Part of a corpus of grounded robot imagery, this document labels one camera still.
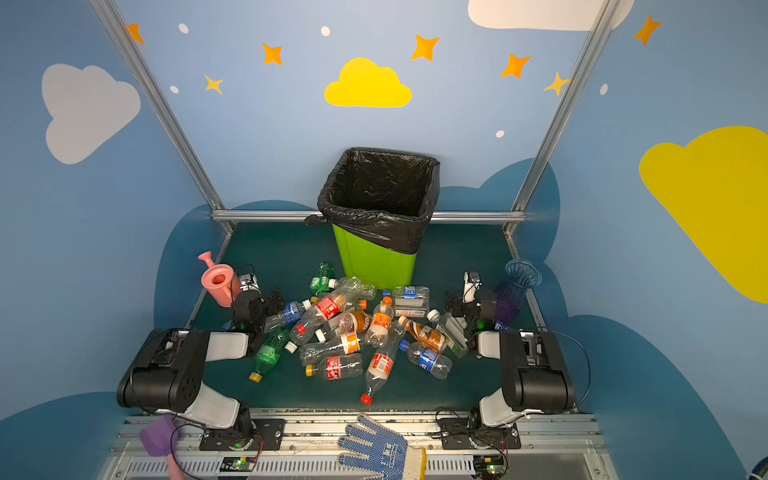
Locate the clear square bottle white cap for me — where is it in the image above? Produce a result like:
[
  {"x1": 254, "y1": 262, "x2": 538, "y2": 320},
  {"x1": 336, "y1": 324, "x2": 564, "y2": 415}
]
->
[{"x1": 427, "y1": 309, "x2": 469, "y2": 358}]

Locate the green Sprite bottle yellow cap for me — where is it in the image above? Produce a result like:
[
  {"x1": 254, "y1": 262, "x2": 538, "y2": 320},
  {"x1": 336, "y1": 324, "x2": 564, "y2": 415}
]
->
[{"x1": 249, "y1": 328, "x2": 290, "y2": 383}]

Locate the Pocari Sweat bottle blue label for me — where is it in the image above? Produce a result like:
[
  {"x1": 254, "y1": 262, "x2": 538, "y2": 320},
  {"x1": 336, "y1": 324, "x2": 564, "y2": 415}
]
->
[{"x1": 264, "y1": 299, "x2": 313, "y2": 333}]

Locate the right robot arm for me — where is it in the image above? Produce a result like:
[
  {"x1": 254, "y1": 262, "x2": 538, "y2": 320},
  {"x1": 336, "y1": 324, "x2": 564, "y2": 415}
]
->
[{"x1": 445, "y1": 291, "x2": 576, "y2": 428}]

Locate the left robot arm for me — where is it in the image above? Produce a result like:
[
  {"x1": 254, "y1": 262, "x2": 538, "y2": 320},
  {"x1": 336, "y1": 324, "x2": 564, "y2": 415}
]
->
[{"x1": 116, "y1": 290, "x2": 285, "y2": 438}]

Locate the green bin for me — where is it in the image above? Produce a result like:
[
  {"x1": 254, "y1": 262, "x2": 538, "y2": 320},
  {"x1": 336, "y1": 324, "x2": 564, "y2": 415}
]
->
[{"x1": 333, "y1": 225, "x2": 416, "y2": 290}]

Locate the black bin liner bag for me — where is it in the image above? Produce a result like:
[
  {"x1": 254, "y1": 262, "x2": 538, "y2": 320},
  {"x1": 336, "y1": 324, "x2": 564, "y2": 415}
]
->
[{"x1": 303, "y1": 147, "x2": 440, "y2": 255}]

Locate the clear bottle grey label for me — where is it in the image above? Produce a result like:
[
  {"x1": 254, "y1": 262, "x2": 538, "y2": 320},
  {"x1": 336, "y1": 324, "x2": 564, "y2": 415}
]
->
[{"x1": 393, "y1": 297, "x2": 430, "y2": 319}]

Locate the amber tea bottle white cap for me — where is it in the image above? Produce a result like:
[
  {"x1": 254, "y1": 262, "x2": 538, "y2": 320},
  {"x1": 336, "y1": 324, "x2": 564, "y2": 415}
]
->
[{"x1": 398, "y1": 316, "x2": 447, "y2": 353}]

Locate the Coca-Cola bottle red label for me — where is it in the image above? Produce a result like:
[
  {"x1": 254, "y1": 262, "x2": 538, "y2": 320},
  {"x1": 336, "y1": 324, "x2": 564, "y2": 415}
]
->
[{"x1": 286, "y1": 287, "x2": 362, "y2": 353}]

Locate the crushed green bottle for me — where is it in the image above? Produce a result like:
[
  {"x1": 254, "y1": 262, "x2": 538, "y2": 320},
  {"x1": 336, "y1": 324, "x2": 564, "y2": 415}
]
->
[{"x1": 309, "y1": 261, "x2": 335, "y2": 295}]

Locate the pink watering can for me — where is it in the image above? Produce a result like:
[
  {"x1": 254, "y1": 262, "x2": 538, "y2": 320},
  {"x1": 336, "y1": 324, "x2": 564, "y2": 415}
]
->
[{"x1": 198, "y1": 251, "x2": 240, "y2": 308}]

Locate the Pepsi bottle blue cap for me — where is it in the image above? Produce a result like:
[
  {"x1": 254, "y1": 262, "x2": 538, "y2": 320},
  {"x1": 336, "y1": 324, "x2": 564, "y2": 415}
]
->
[{"x1": 399, "y1": 340, "x2": 453, "y2": 380}]

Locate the purple ribbed vase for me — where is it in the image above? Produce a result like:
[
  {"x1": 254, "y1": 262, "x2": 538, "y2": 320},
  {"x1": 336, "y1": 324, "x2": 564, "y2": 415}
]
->
[{"x1": 495, "y1": 259, "x2": 542, "y2": 330}]

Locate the brown tea bottle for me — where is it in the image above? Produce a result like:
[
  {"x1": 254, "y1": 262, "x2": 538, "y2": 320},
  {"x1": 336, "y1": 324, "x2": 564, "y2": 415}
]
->
[{"x1": 315, "y1": 310, "x2": 373, "y2": 342}]

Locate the clear bottle orange label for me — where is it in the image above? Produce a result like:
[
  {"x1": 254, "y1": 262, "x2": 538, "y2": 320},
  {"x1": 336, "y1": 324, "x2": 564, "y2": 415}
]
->
[{"x1": 298, "y1": 333, "x2": 364, "y2": 366}]

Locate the orange label bottle orange cap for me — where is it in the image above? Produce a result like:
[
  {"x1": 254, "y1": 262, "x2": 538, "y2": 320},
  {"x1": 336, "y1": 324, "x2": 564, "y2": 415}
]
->
[{"x1": 365, "y1": 296, "x2": 394, "y2": 348}]

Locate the Coke bottle yellow cap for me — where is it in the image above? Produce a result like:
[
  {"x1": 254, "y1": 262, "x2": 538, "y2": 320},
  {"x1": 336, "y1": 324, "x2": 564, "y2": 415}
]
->
[{"x1": 305, "y1": 353, "x2": 363, "y2": 381}]

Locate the tall bottle red cap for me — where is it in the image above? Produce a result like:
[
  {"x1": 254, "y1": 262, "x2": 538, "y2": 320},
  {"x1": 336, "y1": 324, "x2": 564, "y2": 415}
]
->
[{"x1": 360, "y1": 323, "x2": 406, "y2": 406}]

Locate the blue dotted work glove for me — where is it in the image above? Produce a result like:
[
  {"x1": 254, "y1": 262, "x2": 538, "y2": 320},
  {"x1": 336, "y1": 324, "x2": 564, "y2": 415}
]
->
[{"x1": 337, "y1": 414, "x2": 427, "y2": 480}]

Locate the purple toy shovel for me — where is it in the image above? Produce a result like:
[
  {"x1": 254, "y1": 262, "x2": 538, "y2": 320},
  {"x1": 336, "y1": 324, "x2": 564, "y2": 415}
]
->
[{"x1": 139, "y1": 415, "x2": 184, "y2": 480}]

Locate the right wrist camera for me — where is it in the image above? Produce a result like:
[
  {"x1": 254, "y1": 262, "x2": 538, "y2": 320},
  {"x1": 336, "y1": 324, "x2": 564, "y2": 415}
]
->
[{"x1": 462, "y1": 271, "x2": 482, "y2": 304}]

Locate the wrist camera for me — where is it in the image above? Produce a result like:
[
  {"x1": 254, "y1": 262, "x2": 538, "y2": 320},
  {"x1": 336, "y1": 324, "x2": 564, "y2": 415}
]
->
[
  {"x1": 462, "y1": 271, "x2": 482, "y2": 304},
  {"x1": 237, "y1": 272, "x2": 260, "y2": 292}
]

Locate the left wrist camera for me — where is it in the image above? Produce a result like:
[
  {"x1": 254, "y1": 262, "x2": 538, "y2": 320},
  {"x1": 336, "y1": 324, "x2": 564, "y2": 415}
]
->
[{"x1": 237, "y1": 272, "x2": 260, "y2": 292}]

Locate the aluminium back rail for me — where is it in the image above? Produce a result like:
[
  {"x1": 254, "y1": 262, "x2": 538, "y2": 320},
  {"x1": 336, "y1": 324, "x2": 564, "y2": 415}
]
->
[{"x1": 211, "y1": 209, "x2": 526, "y2": 224}]

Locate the left aluminium post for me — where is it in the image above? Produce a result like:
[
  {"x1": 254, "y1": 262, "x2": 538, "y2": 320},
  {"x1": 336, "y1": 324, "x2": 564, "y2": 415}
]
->
[{"x1": 90, "y1": 0, "x2": 225, "y2": 211}]

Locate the aluminium post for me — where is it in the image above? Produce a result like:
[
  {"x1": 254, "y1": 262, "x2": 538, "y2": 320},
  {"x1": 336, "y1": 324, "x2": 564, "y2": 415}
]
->
[
  {"x1": 90, "y1": 0, "x2": 225, "y2": 211},
  {"x1": 503, "y1": 0, "x2": 621, "y2": 241}
]

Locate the right aluminium post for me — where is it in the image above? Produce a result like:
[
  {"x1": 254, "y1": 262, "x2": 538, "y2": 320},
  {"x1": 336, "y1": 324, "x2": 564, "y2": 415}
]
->
[{"x1": 503, "y1": 0, "x2": 621, "y2": 241}]

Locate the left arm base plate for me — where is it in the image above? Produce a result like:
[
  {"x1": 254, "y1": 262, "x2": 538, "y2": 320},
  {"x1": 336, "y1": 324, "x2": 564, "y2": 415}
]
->
[{"x1": 199, "y1": 418, "x2": 286, "y2": 452}]

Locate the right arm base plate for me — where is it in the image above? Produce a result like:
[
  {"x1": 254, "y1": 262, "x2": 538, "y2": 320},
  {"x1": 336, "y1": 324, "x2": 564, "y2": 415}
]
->
[{"x1": 433, "y1": 417, "x2": 521, "y2": 451}]

